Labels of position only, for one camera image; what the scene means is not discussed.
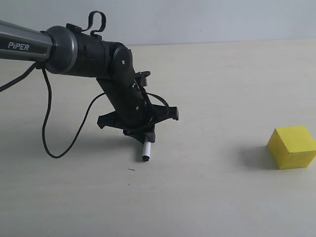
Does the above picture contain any yellow cube block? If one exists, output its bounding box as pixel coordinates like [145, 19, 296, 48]
[267, 125, 316, 169]

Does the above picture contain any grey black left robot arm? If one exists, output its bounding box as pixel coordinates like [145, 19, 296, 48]
[0, 21, 179, 142]

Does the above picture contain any black and white marker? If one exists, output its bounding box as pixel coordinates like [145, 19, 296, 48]
[142, 141, 152, 162]

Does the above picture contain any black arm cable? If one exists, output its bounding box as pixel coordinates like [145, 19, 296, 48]
[0, 61, 109, 158]

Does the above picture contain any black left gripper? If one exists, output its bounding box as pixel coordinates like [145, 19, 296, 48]
[97, 105, 179, 143]

